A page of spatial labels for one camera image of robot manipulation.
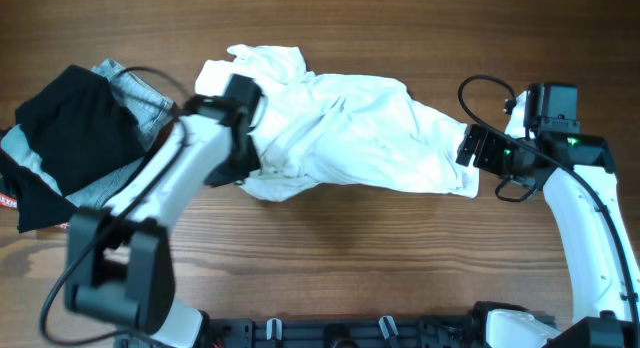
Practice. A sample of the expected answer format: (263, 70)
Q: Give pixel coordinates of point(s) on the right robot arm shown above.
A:
(544, 151)

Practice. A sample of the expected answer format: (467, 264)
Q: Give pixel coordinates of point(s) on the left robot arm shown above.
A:
(119, 265)

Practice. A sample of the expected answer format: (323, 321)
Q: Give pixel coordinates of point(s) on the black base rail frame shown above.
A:
(426, 332)

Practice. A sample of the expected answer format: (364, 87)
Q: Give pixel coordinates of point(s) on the black folded garment top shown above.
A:
(79, 130)

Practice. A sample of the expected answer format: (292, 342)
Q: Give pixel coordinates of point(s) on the white t-shirt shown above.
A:
(340, 129)

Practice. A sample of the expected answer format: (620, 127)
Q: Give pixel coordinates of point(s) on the black garment with red label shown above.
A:
(35, 195)

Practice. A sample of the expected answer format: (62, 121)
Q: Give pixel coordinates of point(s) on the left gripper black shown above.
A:
(221, 177)

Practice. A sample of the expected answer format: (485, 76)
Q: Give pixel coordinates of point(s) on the light blue denim jeans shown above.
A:
(147, 105)

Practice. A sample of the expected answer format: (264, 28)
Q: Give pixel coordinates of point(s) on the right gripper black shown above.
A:
(485, 155)

